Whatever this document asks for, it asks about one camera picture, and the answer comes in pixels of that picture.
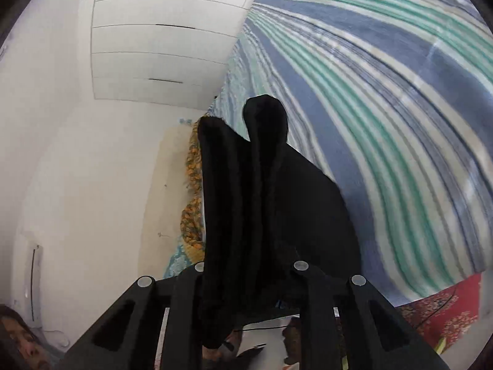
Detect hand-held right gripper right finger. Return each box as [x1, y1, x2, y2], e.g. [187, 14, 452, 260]
[285, 260, 452, 370]

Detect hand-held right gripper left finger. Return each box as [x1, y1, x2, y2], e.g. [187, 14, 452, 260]
[65, 262, 206, 370]

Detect black pants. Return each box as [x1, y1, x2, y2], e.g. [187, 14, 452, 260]
[197, 94, 363, 350]

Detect teal patterned pillow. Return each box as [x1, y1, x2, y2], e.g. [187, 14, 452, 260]
[163, 246, 203, 279]

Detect orange floral blanket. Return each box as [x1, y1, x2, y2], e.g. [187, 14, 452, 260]
[180, 119, 206, 256]

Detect white furniture piece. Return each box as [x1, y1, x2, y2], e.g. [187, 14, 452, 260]
[154, 306, 306, 370]

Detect beige padded headboard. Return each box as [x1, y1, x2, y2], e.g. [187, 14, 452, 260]
[142, 125, 202, 278]

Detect red patterned rug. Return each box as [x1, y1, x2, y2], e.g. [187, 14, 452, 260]
[397, 273, 484, 356]

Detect person's head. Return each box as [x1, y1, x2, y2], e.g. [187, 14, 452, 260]
[0, 304, 55, 370]

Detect striped bed sheet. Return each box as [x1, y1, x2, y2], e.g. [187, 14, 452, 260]
[208, 0, 493, 306]

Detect white wardrobe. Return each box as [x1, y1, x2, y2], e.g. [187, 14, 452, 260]
[90, 0, 275, 107]

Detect white wall fixture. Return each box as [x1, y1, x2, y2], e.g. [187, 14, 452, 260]
[22, 233, 45, 323]

